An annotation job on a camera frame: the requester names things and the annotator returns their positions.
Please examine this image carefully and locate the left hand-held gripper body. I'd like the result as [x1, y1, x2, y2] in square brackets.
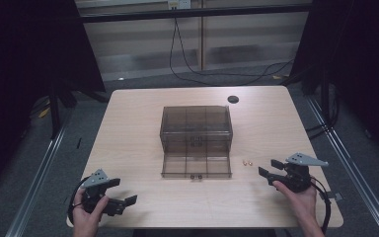
[81, 168, 126, 217]

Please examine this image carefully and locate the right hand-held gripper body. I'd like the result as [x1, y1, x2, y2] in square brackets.
[269, 152, 330, 194]

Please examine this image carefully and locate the smoky transparent drawer cabinet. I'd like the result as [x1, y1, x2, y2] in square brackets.
[159, 105, 234, 156]

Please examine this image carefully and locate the person's left hand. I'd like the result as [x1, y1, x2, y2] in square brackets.
[71, 189, 111, 232]

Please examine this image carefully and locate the person's right hand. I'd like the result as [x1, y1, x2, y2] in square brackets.
[271, 179, 318, 225]

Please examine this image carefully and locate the grey tape piece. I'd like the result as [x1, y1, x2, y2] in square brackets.
[319, 191, 343, 202]

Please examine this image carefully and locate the black curtain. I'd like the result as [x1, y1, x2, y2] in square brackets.
[288, 0, 379, 167]
[0, 0, 107, 197]

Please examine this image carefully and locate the black horizontal bar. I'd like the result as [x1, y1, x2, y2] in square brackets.
[78, 3, 313, 24]

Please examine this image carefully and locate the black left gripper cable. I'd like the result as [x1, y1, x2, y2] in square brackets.
[66, 176, 91, 226]

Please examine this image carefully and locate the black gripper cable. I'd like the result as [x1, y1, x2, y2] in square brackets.
[310, 181, 333, 235]
[66, 176, 91, 226]

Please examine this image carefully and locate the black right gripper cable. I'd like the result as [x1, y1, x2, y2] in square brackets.
[310, 181, 333, 235]

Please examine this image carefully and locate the metal floor rail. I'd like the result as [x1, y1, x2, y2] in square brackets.
[305, 94, 379, 237]
[5, 108, 75, 237]

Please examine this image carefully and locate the bundle of black floor cables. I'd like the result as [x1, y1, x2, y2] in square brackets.
[305, 88, 341, 141]

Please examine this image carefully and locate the black cable on floor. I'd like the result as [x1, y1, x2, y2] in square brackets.
[169, 17, 296, 87]

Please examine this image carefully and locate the white wall power outlet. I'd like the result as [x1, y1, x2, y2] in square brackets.
[167, 0, 191, 10]

